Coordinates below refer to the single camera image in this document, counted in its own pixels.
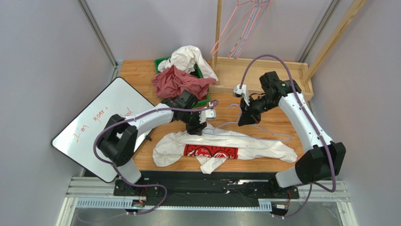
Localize left aluminium corner profile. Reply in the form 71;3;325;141
77;0;118;69

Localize wooden rack left post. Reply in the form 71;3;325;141
210;0;223;70

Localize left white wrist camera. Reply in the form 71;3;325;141
199;106;217;123

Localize purple cable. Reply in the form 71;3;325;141
239;54;337;219
93;99;219;215

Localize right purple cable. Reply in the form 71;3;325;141
239;54;337;219

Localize wooden rack right post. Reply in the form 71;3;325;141
301;0;366;86

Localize dusty pink t-shirt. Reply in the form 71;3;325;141
151;65;217;100

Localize wooden rack base tray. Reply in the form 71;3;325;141
209;56;314;101

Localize aluminium corner profile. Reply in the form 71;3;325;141
77;0;118;69
298;0;341;63

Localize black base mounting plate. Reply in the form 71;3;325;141
113;171;300;207

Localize white whiteboard black frame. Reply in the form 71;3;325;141
52;78;154;183

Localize aluminium frame rail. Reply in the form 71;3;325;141
57;171;357;226

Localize white t-shirt blue print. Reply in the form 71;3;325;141
156;45;219;81

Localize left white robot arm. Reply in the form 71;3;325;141
93;90;216;185

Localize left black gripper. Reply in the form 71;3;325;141
181;108;207;137

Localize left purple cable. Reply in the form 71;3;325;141
93;99;219;215

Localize white t-shirt red print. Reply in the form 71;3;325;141
152;124;297;174

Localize right aluminium corner profile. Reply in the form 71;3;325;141
298;0;341;63

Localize wooden rack post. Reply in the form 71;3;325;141
301;0;366;86
210;0;223;70

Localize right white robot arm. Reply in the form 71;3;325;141
233;72;346;188

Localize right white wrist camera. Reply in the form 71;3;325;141
233;84;250;106

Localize green plastic bin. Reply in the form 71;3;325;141
154;57;209;107

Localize light blue wire hanger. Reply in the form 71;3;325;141
229;0;270;59

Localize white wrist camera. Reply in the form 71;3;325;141
199;106;217;123
233;84;250;106

